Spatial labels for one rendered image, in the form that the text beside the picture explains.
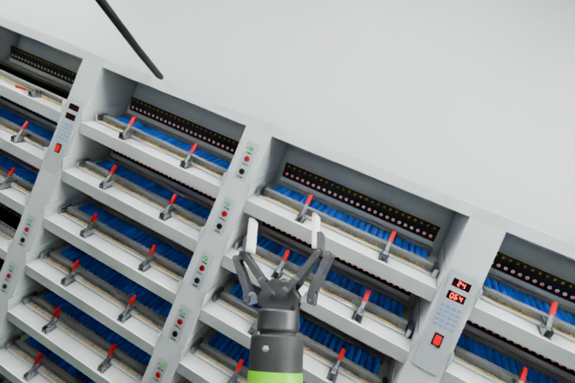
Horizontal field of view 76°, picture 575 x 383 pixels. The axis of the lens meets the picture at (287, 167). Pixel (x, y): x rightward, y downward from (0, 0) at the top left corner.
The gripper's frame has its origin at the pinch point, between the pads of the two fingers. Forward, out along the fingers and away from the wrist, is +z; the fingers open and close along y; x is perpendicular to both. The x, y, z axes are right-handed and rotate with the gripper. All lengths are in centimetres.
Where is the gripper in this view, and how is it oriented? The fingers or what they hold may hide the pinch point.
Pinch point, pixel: (283, 222)
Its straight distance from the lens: 74.7
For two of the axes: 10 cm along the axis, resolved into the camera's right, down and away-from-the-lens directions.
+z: 0.5, -8.9, 4.5
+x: -3.6, -4.4, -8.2
